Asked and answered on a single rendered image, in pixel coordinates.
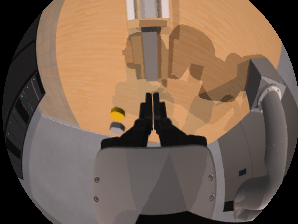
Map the yellow short cylinder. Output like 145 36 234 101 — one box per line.
110 107 125 121

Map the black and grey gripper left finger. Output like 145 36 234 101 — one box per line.
101 93 153 149

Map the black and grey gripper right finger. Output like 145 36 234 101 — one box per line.
153 92 207 147

